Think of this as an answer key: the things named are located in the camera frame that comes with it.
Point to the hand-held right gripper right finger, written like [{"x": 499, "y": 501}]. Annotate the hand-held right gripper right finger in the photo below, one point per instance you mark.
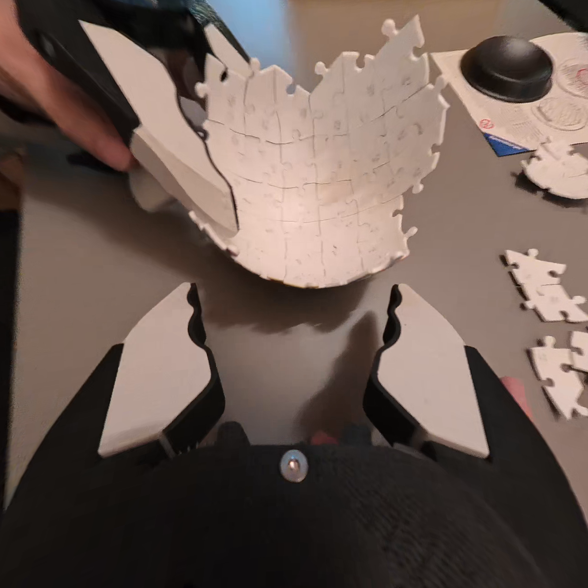
[{"x": 429, "y": 372}]

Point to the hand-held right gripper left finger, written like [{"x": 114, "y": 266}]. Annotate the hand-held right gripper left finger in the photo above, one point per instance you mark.
[{"x": 158, "y": 372}]

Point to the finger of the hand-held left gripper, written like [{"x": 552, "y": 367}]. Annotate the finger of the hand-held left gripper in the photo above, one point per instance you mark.
[
  {"x": 221, "y": 48},
  {"x": 179, "y": 142}
]

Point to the white partly built puzzle ball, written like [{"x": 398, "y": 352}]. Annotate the white partly built puzzle ball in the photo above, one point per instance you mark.
[{"x": 321, "y": 183}]

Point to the white joined puzzle pieces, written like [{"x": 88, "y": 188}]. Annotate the white joined puzzle pieces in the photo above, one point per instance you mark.
[
  {"x": 556, "y": 376},
  {"x": 542, "y": 287}
]

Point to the white puzzle piece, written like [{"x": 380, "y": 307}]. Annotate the white puzzle piece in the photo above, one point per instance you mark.
[{"x": 581, "y": 349}]

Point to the white curved puzzle section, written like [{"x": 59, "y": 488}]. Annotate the white curved puzzle section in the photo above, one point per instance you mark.
[{"x": 558, "y": 172}]

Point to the person's left hand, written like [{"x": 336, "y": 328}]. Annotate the person's left hand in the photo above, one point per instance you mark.
[{"x": 50, "y": 87}]

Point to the white instruction leaflet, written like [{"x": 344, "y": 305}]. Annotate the white instruction leaflet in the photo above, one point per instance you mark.
[{"x": 510, "y": 121}]

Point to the black dome stand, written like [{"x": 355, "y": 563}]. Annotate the black dome stand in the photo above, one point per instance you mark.
[{"x": 505, "y": 69}]

